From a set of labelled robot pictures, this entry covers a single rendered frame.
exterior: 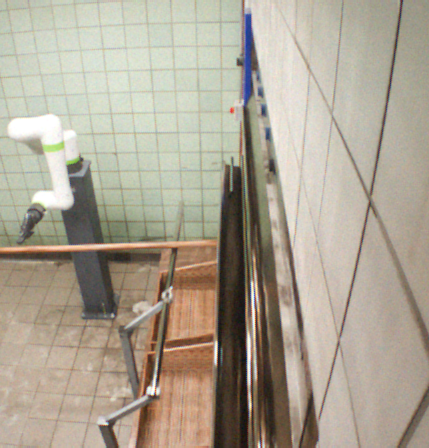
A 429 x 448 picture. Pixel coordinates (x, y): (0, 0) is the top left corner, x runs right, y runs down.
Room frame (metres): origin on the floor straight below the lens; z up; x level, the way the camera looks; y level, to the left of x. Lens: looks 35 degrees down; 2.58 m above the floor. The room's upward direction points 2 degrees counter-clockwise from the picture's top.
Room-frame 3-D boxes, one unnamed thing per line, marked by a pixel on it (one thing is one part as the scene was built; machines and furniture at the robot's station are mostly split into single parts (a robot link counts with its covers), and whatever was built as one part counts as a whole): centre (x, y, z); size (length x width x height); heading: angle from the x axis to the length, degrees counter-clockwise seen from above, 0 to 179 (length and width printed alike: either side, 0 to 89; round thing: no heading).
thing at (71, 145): (2.54, 0.84, 1.36); 0.16 x 0.13 x 0.19; 97
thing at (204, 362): (1.22, 0.09, 0.72); 0.56 x 0.49 x 0.28; 178
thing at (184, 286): (1.82, 0.06, 0.72); 0.56 x 0.49 x 0.28; 178
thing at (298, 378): (1.23, -0.20, 1.99); 1.80 x 0.08 x 0.21; 177
